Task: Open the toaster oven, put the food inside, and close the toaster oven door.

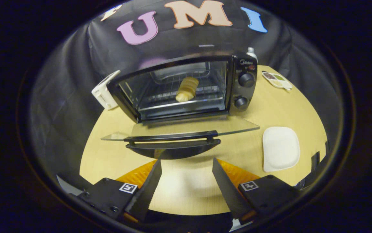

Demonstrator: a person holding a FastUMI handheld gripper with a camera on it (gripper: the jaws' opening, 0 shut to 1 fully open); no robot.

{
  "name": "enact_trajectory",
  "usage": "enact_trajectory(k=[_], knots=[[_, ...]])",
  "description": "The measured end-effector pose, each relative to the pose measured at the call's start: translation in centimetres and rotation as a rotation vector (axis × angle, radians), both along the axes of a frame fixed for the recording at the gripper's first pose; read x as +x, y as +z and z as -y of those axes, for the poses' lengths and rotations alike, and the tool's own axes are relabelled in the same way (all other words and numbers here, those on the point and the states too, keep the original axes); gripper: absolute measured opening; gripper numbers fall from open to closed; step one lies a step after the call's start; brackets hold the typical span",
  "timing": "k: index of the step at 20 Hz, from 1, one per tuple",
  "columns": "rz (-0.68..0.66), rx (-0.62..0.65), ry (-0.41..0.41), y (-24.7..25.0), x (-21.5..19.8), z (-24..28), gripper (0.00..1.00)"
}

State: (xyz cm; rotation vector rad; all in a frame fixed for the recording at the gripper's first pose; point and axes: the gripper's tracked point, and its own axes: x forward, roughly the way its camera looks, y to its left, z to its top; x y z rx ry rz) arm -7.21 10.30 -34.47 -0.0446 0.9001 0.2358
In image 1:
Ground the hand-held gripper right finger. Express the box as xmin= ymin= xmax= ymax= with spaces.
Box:
xmin=212 ymin=158 xmax=300 ymax=224

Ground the black backdrop cloth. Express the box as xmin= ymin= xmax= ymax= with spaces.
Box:
xmin=30 ymin=0 xmax=342 ymax=194

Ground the black toaster oven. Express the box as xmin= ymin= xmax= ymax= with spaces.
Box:
xmin=101 ymin=52 xmax=260 ymax=160

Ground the white condiment tray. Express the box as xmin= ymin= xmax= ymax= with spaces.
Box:
xmin=262 ymin=71 xmax=293 ymax=91

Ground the white toaster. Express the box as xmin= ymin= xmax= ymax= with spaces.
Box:
xmin=91 ymin=70 xmax=121 ymax=110

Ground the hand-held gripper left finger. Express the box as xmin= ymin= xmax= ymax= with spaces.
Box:
xmin=68 ymin=159 xmax=162 ymax=224

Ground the white plate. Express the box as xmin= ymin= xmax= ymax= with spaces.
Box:
xmin=262 ymin=127 xmax=300 ymax=172

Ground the ridged bread roll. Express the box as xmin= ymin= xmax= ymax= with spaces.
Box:
xmin=175 ymin=77 xmax=199 ymax=103

